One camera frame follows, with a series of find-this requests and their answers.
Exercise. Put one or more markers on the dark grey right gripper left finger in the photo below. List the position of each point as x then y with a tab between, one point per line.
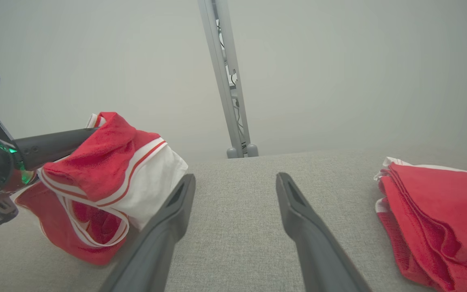
152	259

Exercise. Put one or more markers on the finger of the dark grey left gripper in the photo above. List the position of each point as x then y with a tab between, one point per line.
47	146

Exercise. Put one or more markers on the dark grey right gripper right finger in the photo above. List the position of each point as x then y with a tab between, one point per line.
322	263

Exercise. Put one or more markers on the red shirt with white sleeves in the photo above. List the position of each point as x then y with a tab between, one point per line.
144	182

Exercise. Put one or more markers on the grey rounded post foot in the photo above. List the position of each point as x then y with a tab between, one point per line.
252	151
232	153

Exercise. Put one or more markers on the grey metal partition post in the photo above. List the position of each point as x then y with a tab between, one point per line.
221	81

